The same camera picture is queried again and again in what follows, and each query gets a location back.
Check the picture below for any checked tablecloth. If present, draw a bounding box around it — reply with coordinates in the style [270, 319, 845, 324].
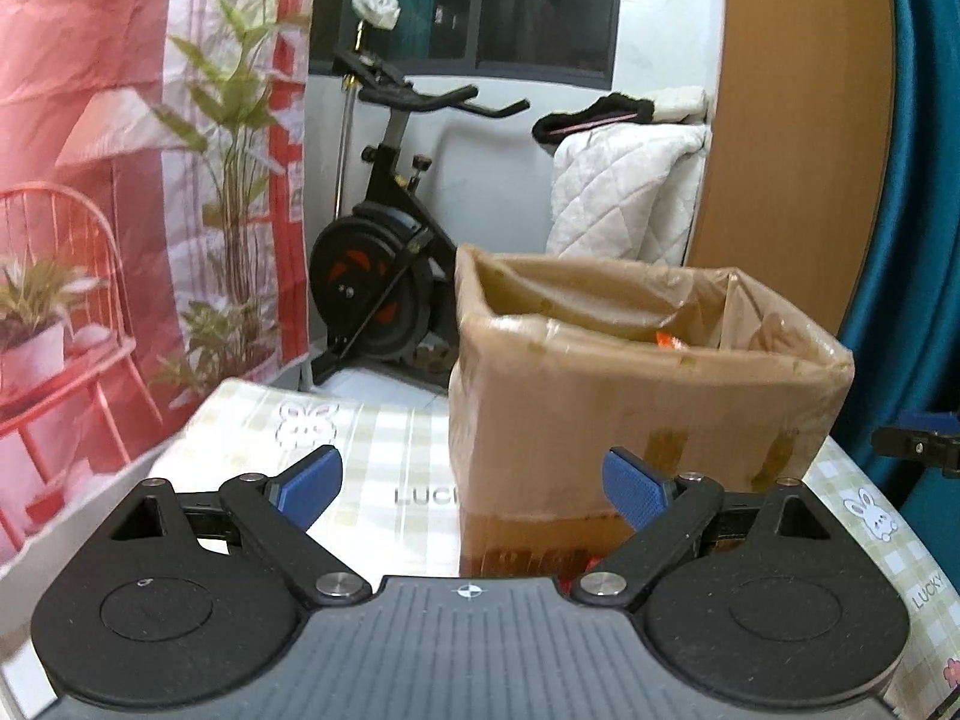
[0, 377, 960, 720]

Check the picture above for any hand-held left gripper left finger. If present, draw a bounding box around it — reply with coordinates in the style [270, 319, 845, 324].
[109, 444, 374, 611]

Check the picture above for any black exercise bike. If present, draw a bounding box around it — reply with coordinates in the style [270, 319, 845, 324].
[310, 45, 530, 392]

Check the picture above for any pink printed wall cloth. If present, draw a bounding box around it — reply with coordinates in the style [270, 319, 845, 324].
[0, 0, 325, 567]

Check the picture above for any brown cardboard box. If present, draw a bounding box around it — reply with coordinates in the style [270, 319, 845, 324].
[448, 244, 856, 578]

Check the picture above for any white fluffy cloth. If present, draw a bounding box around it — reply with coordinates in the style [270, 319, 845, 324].
[643, 86, 710, 125]

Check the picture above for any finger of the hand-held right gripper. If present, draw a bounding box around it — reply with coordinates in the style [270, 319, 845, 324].
[872, 411, 960, 479]

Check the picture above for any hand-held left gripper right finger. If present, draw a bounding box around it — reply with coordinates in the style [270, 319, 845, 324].
[574, 448, 833, 611]

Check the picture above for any metal pole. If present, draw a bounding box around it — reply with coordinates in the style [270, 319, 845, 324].
[335, 19, 370, 220]

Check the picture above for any white quilted blanket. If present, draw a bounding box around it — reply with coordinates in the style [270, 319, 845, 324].
[545, 122, 710, 269]

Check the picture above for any brown wooden board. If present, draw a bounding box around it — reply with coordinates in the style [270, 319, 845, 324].
[686, 0, 899, 352]

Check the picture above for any black garment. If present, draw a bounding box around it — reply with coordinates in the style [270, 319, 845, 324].
[532, 92, 658, 152]

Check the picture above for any teal curtain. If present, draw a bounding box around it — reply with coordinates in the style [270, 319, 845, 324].
[831, 0, 960, 535]

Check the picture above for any dark window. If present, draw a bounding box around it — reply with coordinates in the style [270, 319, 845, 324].
[310, 0, 625, 89]

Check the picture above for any white plastic bag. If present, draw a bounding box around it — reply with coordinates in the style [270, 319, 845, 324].
[352, 0, 403, 32]

